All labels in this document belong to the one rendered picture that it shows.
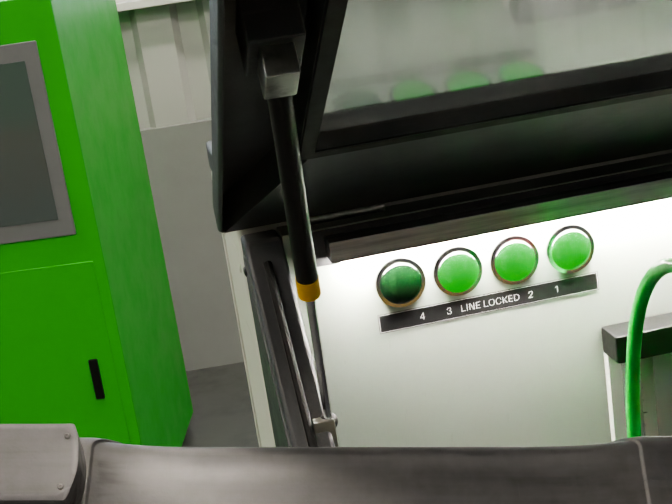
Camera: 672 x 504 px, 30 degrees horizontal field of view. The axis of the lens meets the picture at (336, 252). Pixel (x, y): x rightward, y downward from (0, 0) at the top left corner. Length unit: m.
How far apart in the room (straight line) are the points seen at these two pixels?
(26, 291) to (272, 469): 3.00
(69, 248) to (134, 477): 2.92
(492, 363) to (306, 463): 0.70
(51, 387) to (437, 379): 2.47
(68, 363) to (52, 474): 3.04
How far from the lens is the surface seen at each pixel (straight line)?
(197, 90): 4.92
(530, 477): 0.63
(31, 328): 3.64
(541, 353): 1.33
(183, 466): 0.63
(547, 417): 1.36
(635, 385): 1.27
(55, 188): 3.50
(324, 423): 1.12
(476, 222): 1.23
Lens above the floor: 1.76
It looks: 16 degrees down
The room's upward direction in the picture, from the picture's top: 9 degrees counter-clockwise
